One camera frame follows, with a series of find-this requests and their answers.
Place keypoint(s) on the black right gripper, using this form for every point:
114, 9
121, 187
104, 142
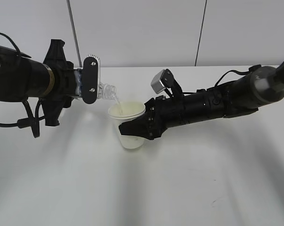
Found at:
161, 114

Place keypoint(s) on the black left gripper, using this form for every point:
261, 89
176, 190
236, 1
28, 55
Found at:
65, 85

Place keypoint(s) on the white paper cup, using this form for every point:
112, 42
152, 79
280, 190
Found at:
122, 114

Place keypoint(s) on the clear green-label water bottle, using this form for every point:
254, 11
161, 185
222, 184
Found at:
106, 91

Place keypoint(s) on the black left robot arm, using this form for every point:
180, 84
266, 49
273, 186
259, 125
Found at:
53, 81

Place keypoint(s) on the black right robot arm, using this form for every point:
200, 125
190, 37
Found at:
257, 87

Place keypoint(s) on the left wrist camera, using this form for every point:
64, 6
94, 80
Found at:
90, 79

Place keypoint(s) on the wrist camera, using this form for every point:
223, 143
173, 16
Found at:
90, 79
162, 81

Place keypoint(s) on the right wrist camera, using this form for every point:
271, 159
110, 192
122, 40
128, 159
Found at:
162, 81

